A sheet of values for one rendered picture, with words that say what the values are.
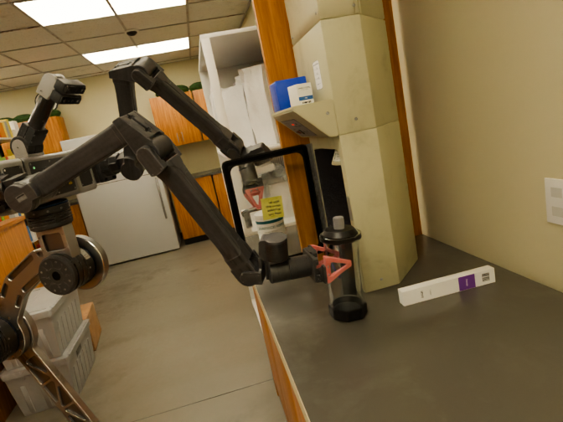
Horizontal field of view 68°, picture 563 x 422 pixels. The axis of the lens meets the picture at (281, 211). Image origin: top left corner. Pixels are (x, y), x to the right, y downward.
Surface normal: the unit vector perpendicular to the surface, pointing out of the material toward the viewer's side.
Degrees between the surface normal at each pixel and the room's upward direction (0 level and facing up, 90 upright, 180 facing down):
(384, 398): 0
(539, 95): 90
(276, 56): 90
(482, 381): 0
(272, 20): 90
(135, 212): 90
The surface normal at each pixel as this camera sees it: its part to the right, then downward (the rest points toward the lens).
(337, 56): 0.20, 0.17
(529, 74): -0.96, 0.23
